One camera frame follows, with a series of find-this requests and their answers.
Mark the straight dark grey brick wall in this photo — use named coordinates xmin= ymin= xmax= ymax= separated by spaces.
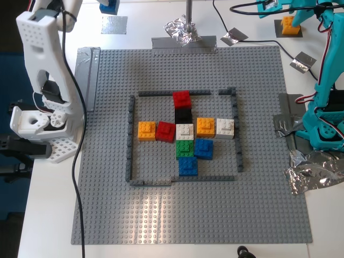
xmin=138 ymin=90 xmax=212 ymax=97

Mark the blue Lego cube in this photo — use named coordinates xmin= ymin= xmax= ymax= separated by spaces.
xmin=193 ymin=138 xmax=214 ymax=160
xmin=178 ymin=156 xmax=199 ymax=177
xmin=98 ymin=0 xmax=119 ymax=16

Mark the red Lego cube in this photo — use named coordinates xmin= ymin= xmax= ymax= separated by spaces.
xmin=155 ymin=121 xmax=176 ymax=144
xmin=173 ymin=90 xmax=192 ymax=110

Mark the crumpled foil around pole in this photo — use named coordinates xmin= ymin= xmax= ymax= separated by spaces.
xmin=163 ymin=15 xmax=203 ymax=48

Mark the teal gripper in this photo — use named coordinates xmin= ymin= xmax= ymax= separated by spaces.
xmin=256 ymin=0 xmax=318 ymax=28

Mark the black cable on teal arm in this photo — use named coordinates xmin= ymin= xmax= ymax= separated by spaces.
xmin=229 ymin=1 xmax=327 ymax=16

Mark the black cable on white arm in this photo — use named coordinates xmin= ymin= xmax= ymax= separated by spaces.
xmin=60 ymin=0 xmax=87 ymax=258

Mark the small silver tape piece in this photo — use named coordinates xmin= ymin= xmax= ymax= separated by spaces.
xmin=289 ymin=51 xmax=317 ymax=74
xmin=220 ymin=27 xmax=248 ymax=47

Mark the thin black taped cable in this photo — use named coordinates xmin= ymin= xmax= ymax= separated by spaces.
xmin=212 ymin=0 xmax=326 ymax=85

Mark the long grey tape strip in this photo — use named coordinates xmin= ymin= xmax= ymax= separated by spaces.
xmin=73 ymin=46 xmax=102 ymax=113

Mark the wide grey tape strip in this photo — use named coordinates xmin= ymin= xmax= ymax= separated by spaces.
xmin=151 ymin=35 xmax=218 ymax=55

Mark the black Lego cube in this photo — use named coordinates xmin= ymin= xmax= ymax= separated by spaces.
xmin=174 ymin=107 xmax=193 ymax=125

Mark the crumpled grey tape patch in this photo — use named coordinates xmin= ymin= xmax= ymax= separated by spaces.
xmin=273 ymin=93 xmax=316 ymax=155

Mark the black cable plug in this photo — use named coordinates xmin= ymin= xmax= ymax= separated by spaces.
xmin=236 ymin=245 xmax=259 ymax=258

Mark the square grey tape patch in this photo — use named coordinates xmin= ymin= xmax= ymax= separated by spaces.
xmin=274 ymin=19 xmax=304 ymax=39
xmin=101 ymin=16 xmax=129 ymax=35

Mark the large crumpled foil sheet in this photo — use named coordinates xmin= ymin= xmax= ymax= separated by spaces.
xmin=284 ymin=148 xmax=344 ymax=196

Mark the black table clamp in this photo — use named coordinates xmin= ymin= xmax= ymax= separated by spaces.
xmin=0 ymin=133 xmax=53 ymax=184

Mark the grey studded Lego baseplate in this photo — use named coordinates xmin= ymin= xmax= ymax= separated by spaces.
xmin=70 ymin=45 xmax=314 ymax=246

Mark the metal pole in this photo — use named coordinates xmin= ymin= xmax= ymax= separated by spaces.
xmin=185 ymin=0 xmax=195 ymax=31

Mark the green Lego cube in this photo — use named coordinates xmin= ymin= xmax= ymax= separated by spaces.
xmin=175 ymin=140 xmax=195 ymax=160

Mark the orange Lego cube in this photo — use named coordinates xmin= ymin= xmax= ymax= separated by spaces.
xmin=281 ymin=16 xmax=302 ymax=36
xmin=196 ymin=117 xmax=216 ymax=139
xmin=137 ymin=121 xmax=157 ymax=142

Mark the white Lego cube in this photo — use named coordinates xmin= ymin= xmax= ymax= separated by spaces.
xmin=175 ymin=123 xmax=195 ymax=141
xmin=215 ymin=118 xmax=235 ymax=140

